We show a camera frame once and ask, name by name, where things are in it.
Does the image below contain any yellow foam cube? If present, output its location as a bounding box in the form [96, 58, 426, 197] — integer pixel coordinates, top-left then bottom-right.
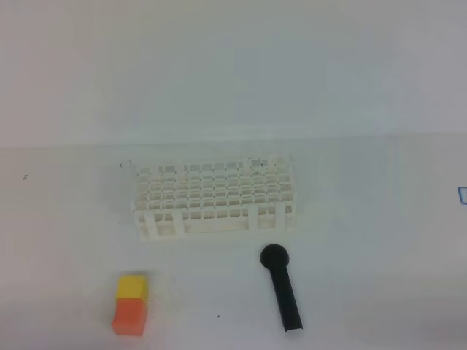
[115, 274, 149, 303]

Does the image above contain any clear glass test tube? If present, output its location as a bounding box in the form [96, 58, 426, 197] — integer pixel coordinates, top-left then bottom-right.
[120, 160, 133, 168]

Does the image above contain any white test tube rack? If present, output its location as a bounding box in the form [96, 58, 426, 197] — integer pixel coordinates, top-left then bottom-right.
[131, 154, 296, 241]

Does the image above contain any black rubber dropper bulb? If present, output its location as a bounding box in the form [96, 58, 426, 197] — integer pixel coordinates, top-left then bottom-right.
[260, 244, 303, 332]

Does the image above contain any orange foam cube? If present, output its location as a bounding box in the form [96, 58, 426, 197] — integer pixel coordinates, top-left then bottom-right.
[112, 298, 147, 337]

